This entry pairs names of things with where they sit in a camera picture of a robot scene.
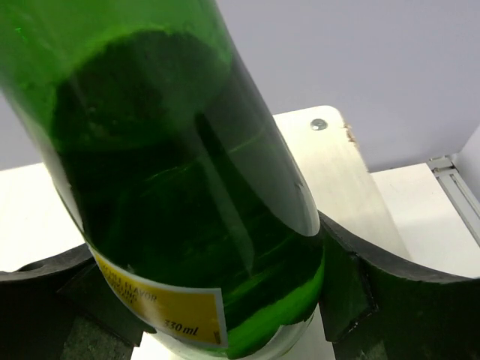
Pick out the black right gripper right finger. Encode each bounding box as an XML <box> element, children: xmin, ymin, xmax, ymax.
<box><xmin>319</xmin><ymin>215</ymin><xmax>479</xmax><ymax>359</ymax></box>

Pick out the aluminium frame rail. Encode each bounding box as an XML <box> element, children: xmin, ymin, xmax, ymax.
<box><xmin>427</xmin><ymin>157</ymin><xmax>479</xmax><ymax>244</ymax></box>

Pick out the green glass bottle tall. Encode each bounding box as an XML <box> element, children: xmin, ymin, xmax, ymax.
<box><xmin>1</xmin><ymin>1</ymin><xmax>324</xmax><ymax>359</ymax></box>

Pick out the white two-tier shelf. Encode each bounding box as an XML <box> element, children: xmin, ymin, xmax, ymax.
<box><xmin>274</xmin><ymin>106</ymin><xmax>411</xmax><ymax>260</ymax></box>

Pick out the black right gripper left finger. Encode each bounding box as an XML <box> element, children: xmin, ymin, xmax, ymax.
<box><xmin>1</xmin><ymin>244</ymin><xmax>155</xmax><ymax>359</ymax></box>

